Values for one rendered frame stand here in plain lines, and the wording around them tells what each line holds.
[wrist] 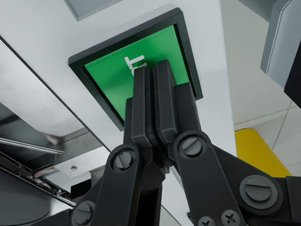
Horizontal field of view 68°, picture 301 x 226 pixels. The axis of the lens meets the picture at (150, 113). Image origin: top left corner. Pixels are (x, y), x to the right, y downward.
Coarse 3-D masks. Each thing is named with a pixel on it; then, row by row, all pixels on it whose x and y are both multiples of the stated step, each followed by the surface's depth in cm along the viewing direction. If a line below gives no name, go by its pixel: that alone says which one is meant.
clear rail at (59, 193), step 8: (0, 152) 23; (0, 160) 23; (8, 160) 24; (8, 168) 24; (16, 168) 25; (24, 168) 26; (16, 176) 25; (24, 176) 26; (32, 176) 26; (40, 176) 28; (32, 184) 27; (40, 184) 27; (48, 184) 28; (56, 184) 30; (48, 192) 29; (56, 192) 30; (64, 192) 31; (64, 200) 31
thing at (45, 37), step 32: (0, 0) 8; (32, 0) 8; (64, 0) 9; (96, 0) 9; (128, 0) 9; (160, 0) 10; (192, 0) 10; (0, 32) 9; (32, 32) 9; (64, 32) 10; (96, 32) 10; (192, 32) 11; (32, 64) 10; (64, 64) 11; (224, 64) 13; (64, 96) 12; (224, 96) 15; (96, 128) 14; (224, 128) 17; (192, 224) 33
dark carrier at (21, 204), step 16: (0, 176) 25; (0, 192) 27; (16, 192) 28; (32, 192) 29; (0, 208) 30; (16, 208) 31; (32, 208) 32; (48, 208) 33; (64, 208) 34; (0, 224) 33; (16, 224) 34
